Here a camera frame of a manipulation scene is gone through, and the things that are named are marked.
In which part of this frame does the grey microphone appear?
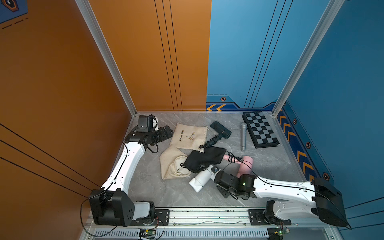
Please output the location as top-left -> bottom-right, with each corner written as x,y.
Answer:
241,123 -> 248,152

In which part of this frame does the right green circuit board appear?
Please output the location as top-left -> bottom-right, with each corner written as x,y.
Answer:
267,229 -> 290,240

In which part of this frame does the green circuit board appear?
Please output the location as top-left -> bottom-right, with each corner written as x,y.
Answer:
139,229 -> 157,240
267,229 -> 290,240

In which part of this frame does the pink hair dryer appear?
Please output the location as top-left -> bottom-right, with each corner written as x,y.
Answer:
223,154 -> 254,178

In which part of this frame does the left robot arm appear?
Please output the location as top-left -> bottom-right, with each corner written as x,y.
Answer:
89,126 -> 174,227

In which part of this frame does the left green circuit board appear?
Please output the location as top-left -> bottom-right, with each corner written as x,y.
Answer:
139,229 -> 157,240

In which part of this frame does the black drawstring pouch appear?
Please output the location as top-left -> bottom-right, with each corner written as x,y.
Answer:
180,147 -> 227,174

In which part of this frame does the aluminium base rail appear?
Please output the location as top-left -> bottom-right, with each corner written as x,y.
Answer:
81,207 -> 343,240

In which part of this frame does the white hair dryer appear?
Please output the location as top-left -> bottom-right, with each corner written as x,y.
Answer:
189,165 -> 220,193

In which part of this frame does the beige printed drawstring pouch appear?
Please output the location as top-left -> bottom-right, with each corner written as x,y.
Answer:
170,123 -> 208,151

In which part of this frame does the black hair dryer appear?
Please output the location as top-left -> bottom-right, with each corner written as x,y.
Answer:
199,121 -> 232,149

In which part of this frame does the folded checkered chess board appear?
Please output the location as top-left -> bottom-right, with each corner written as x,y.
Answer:
242,111 -> 279,149

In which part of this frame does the beige crumpled drawstring pouch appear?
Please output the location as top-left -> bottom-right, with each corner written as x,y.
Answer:
160,145 -> 191,180

